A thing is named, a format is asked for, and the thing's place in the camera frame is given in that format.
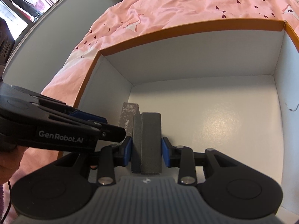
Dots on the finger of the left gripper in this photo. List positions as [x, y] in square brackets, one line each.
[88, 117]

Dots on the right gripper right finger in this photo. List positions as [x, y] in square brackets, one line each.
[181, 157]

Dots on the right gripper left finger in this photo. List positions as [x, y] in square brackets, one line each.
[110, 157]

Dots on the dark grey rectangular case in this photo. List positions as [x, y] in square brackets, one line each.
[146, 138]

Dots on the person's left hand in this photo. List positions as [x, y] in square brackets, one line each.
[10, 162]

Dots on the dark grey printed packet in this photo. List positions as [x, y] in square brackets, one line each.
[127, 116]

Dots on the orange cardboard box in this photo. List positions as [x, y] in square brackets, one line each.
[230, 84]

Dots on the pink printed bed duvet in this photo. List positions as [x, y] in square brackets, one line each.
[61, 187]

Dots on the window with dark frame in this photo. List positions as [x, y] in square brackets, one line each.
[25, 0]

